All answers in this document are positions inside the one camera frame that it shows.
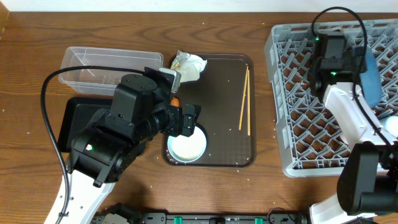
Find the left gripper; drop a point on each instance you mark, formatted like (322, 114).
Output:
(178, 126)

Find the white napkin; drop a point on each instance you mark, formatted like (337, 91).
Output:
(190, 67)

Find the yellow green snack wrapper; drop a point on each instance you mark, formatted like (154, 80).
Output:
(178, 60)

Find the wooden chopstick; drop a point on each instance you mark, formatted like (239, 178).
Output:
(248, 102)
(243, 99)

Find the large blue bowl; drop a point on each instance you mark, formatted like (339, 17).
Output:
(370, 80)

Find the blue-inside white cup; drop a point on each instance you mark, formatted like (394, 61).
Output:
(391, 125)

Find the pink-inside white cup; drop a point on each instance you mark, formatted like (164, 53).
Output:
(342, 137)

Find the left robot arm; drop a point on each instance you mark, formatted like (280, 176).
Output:
(88, 181)

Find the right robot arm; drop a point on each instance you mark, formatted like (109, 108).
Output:
(347, 82)

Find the grey dishwasher rack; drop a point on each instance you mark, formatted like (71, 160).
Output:
(307, 134)

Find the orange carrot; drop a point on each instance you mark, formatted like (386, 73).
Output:
(175, 102)

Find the light blue rice bowl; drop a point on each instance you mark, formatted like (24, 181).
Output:
(188, 149)

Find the brown serving tray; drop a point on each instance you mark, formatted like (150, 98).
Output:
(219, 92)

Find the clear plastic bin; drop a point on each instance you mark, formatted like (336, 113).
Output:
(103, 82)

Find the black plastic tray bin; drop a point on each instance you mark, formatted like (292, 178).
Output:
(80, 112)

